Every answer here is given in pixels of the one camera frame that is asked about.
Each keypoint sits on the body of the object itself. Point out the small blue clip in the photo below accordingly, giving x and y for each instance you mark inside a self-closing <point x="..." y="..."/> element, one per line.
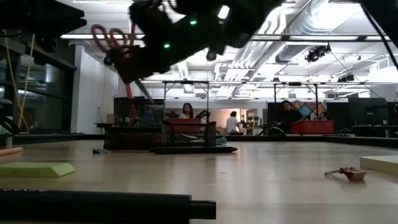
<point x="100" y="151"/>

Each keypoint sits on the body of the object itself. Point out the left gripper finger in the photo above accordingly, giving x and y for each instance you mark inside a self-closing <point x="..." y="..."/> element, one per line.
<point x="56" y="11"/>
<point x="59" y="26"/>

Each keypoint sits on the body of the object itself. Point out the background black rig frame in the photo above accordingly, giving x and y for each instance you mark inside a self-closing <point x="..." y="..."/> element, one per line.
<point x="295" y="83"/>
<point x="186" y="82"/>

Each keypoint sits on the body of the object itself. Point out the long overhead light bar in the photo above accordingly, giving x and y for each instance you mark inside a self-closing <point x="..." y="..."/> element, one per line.
<point x="323" y="37"/>

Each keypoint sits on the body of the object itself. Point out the person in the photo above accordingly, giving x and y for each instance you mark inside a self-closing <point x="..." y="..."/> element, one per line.
<point x="289" y="116"/>
<point x="187" y="109"/>
<point x="231" y="124"/>

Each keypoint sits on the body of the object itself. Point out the yellow sticky note pad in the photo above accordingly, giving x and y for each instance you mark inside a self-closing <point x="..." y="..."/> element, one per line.
<point x="381" y="164"/>

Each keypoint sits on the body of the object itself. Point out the black aluminium table frame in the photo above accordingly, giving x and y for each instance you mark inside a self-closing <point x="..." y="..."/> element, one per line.
<point x="264" y="137"/>

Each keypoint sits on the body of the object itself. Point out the black pen white print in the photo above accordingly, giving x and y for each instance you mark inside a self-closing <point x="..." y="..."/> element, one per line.
<point x="93" y="207"/>

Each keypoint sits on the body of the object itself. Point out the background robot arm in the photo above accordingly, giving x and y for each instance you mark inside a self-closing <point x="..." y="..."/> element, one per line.
<point x="203" y="115"/>

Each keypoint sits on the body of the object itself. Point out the cardboard box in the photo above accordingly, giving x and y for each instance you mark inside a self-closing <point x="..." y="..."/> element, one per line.
<point x="110" y="119"/>

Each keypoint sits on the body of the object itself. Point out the black mesh desk organizer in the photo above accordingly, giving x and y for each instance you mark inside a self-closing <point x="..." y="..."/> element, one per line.
<point x="136" y="137"/>

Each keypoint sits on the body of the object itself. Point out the black computer monitor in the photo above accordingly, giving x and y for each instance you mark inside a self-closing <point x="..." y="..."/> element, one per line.
<point x="367" y="110"/>

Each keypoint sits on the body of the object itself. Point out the red plastic bin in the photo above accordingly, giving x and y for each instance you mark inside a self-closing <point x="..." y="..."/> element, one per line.
<point x="183" y="121"/>

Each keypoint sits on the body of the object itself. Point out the black ceiling spotlight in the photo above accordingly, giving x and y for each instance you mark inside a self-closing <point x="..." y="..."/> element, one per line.
<point x="211" y="56"/>
<point x="345" y="78"/>
<point x="315" y="54"/>
<point x="107" y="60"/>

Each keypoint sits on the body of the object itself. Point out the silver ventilation duct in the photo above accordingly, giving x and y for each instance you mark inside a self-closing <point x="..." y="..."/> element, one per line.
<point x="311" y="25"/>

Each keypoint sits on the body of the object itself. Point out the red plastic crate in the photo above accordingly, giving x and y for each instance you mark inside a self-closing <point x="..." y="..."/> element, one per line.
<point x="312" y="127"/>

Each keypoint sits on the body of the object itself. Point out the black marker pen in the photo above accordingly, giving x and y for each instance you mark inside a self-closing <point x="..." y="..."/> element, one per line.
<point x="192" y="150"/>

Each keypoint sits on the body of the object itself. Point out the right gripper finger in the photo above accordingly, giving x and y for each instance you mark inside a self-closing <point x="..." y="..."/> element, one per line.
<point x="130" y="65"/>

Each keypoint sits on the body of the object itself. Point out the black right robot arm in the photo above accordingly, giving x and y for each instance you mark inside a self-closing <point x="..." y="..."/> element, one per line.
<point x="248" y="18"/>

